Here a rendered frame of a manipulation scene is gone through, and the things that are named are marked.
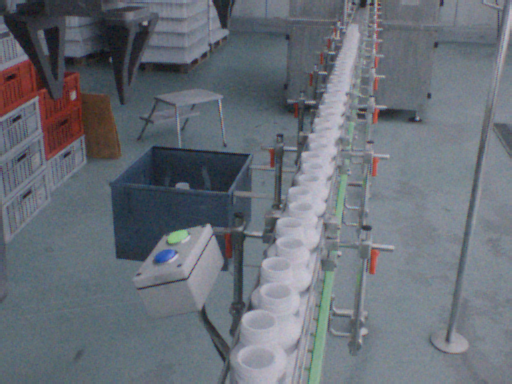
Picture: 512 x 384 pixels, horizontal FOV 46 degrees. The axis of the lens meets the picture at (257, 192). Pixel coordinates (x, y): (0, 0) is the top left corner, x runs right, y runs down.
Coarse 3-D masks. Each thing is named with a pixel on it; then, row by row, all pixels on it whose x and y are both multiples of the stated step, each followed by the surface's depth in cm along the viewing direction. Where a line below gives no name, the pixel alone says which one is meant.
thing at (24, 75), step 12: (24, 60) 329; (0, 72) 301; (12, 72) 316; (24, 72) 330; (0, 84) 304; (12, 84) 317; (24, 84) 330; (0, 96) 305; (12, 96) 318; (24, 96) 332; (0, 108) 304; (12, 108) 317
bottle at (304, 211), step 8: (288, 208) 88; (296, 208) 89; (304, 208) 89; (312, 208) 87; (288, 216) 87; (296, 216) 86; (304, 216) 86; (312, 216) 87; (304, 224) 86; (312, 224) 88; (304, 232) 87; (312, 232) 87; (304, 240) 86; (312, 240) 87; (312, 248) 87; (312, 256) 88; (312, 264) 88; (312, 272) 89; (312, 296) 91
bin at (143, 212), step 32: (160, 160) 180; (192, 160) 178; (224, 160) 176; (128, 192) 151; (160, 192) 150; (192, 192) 148; (224, 192) 147; (128, 224) 155; (160, 224) 153; (192, 224) 151; (224, 224) 150; (128, 256) 159; (224, 256) 153
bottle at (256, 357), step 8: (240, 352) 56; (248, 352) 57; (256, 352) 57; (264, 352) 57; (272, 352) 56; (240, 360) 56; (248, 360) 57; (256, 360) 57; (264, 360) 57; (272, 360) 56; (240, 368) 55; (248, 368) 54; (256, 368) 58; (264, 368) 54; (272, 368) 55; (240, 376) 55; (248, 376) 54; (256, 376) 54; (264, 376) 54; (272, 376) 55
